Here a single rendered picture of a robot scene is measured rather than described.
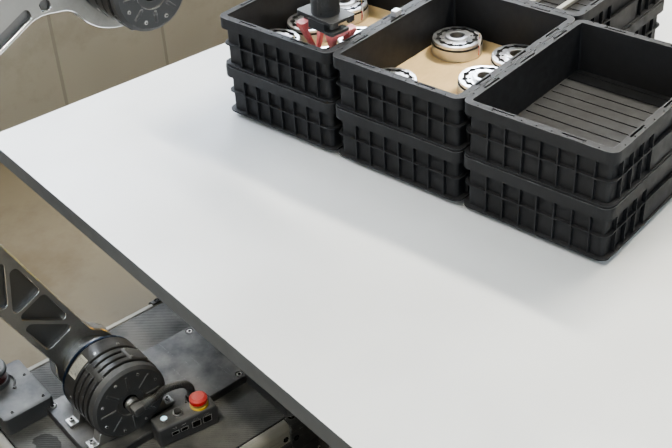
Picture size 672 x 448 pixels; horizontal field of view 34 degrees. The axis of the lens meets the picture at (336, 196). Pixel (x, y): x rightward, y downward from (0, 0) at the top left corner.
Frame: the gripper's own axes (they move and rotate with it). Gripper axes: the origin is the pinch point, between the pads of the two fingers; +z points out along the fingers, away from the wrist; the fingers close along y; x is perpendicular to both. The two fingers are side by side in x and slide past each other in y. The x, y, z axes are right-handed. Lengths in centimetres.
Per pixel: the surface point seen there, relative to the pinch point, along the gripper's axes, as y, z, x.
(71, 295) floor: 76, 88, 30
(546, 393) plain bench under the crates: -80, 17, 31
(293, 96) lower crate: 0.7, 6.4, 8.9
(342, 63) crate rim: -12.6, -5.1, 7.5
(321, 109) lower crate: -6.6, 6.8, 8.1
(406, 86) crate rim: -27.4, -5.0, 5.7
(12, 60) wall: 156, 57, -4
